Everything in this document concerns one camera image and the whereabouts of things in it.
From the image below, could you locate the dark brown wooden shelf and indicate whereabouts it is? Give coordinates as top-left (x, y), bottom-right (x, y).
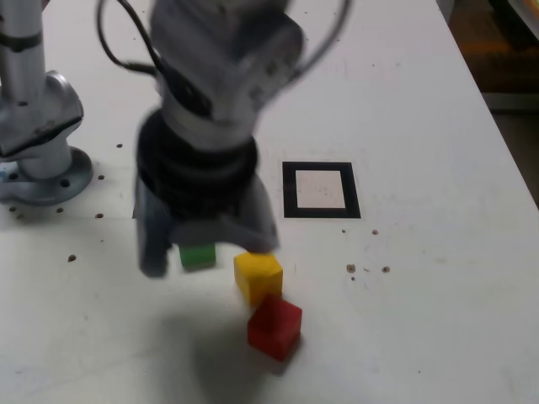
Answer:
top-left (435, 0), bottom-right (539, 111)

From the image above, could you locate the red cube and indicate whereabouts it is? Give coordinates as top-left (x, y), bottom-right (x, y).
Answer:
top-left (247, 293), bottom-right (303, 362)

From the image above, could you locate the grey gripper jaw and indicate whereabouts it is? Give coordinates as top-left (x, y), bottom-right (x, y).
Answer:
top-left (170, 173), bottom-right (282, 256)
top-left (134, 175), bottom-right (177, 279)

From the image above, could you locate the green cube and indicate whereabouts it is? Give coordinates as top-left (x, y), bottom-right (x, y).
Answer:
top-left (179, 242), bottom-right (217, 272)

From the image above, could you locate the yellow cube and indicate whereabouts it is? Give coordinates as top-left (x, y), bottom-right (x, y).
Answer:
top-left (233, 251), bottom-right (284, 307)

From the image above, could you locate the black tape square outline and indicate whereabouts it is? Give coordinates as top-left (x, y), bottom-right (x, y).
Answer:
top-left (281, 161), bottom-right (362, 220)

